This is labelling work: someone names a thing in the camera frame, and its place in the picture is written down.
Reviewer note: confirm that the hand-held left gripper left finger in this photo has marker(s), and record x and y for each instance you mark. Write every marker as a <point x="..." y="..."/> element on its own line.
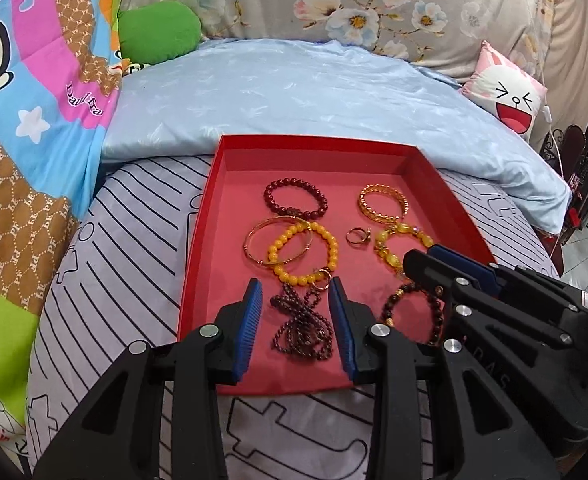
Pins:
<point x="246" y="330"/>

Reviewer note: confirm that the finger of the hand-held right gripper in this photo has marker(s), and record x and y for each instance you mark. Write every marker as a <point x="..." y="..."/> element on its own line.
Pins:
<point x="423" y="265"/>
<point x="466" y="265"/>

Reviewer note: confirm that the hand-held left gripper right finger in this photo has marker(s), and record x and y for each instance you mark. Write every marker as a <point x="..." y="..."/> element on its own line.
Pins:
<point x="341" y="330"/>

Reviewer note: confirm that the red cardboard box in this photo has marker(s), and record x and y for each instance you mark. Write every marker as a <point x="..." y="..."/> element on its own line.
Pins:
<point x="234" y="260"/>

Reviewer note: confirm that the thin gold bangle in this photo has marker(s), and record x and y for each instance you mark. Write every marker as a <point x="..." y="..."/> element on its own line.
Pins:
<point x="252" y="240"/>

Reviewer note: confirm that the dark wooden furniture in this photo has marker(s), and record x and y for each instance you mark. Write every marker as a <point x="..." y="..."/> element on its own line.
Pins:
<point x="573" y="145"/>

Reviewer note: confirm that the pink rabbit cushion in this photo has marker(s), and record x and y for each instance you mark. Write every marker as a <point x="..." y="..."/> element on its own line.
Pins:
<point x="508" y="95"/>

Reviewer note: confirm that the light blue blanket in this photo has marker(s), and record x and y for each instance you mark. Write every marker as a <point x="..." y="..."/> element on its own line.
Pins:
<point x="299" y="90"/>

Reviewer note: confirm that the beige cloth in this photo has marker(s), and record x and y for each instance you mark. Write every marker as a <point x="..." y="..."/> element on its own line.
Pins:
<point x="573" y="50"/>

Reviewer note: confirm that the cartoon monkey blanket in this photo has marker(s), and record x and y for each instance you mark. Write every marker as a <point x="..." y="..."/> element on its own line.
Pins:
<point x="24" y="135"/>

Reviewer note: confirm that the green pillow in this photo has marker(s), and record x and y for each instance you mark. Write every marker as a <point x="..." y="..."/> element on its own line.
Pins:
<point x="159" y="30"/>

